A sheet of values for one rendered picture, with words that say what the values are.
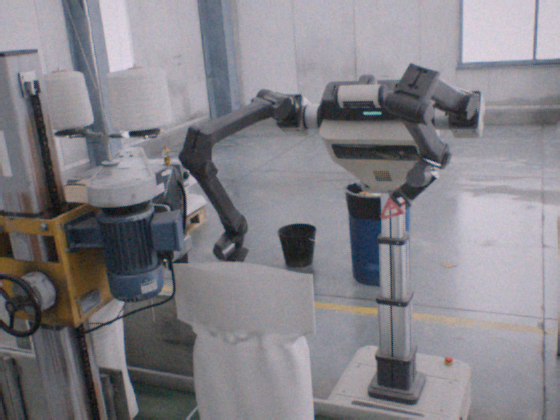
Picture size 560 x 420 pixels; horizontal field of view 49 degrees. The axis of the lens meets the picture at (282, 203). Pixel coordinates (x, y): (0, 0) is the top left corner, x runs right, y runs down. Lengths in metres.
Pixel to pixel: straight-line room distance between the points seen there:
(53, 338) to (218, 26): 9.01
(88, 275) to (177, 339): 0.93
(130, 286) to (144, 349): 1.11
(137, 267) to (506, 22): 8.38
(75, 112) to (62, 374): 0.75
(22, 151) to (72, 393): 0.71
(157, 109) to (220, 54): 8.90
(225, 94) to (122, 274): 9.04
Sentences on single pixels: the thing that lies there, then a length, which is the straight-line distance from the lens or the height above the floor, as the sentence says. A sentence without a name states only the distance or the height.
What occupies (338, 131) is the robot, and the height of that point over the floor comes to 1.40.
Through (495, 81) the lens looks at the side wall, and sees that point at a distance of 9.70.
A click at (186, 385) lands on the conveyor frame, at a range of 2.64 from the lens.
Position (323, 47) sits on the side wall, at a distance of 10.14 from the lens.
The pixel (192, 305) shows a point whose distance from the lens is 2.07.
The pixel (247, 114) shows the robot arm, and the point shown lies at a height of 1.51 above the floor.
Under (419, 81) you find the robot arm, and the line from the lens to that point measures 1.53.
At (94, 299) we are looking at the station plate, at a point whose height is 1.07.
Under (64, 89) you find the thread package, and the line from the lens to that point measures 1.86.
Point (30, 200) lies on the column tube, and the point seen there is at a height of 1.39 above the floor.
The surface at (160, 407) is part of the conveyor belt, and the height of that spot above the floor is 0.38.
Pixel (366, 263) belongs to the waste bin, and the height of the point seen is 0.16.
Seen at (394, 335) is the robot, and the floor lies 0.54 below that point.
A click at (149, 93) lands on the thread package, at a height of 1.62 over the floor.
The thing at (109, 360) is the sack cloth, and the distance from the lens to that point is 2.39.
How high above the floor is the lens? 1.80
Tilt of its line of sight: 17 degrees down
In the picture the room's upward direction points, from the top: 4 degrees counter-clockwise
